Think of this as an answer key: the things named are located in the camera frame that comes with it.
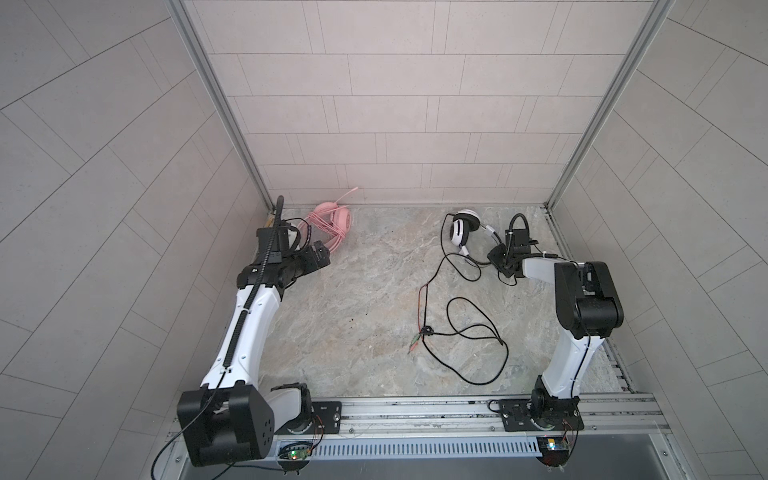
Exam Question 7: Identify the pink headphones with cable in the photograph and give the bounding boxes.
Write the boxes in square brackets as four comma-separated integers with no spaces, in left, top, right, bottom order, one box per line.
[299,187,358,253]

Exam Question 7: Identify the black white headphones with cable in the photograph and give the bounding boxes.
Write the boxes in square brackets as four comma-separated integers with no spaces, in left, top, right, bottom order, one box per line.
[408,209,510,386]

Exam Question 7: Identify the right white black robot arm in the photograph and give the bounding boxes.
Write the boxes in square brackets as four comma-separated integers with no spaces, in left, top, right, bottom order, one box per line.
[488,228,624,430]

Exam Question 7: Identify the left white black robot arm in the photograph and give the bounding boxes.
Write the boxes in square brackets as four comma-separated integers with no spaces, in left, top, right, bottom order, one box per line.
[177,220,330,467]

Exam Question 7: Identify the left green circuit board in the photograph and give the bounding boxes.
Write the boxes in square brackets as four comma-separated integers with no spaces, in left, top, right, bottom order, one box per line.
[277,441,313,462]

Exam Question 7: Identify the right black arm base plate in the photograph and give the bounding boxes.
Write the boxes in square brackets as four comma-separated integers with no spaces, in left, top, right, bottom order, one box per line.
[498,397,584,432]

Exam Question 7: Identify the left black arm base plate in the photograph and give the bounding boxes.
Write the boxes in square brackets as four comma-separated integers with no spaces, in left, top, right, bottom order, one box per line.
[277,401,342,435]

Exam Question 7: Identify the aluminium mounting rail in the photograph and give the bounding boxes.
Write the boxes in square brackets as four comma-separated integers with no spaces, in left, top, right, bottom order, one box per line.
[167,393,670,443]

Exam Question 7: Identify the white vented cable duct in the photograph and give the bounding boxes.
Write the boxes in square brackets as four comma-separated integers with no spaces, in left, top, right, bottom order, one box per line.
[311,437,542,461]

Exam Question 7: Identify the left black loose cable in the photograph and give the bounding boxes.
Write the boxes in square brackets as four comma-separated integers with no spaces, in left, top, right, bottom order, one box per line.
[149,371,283,480]

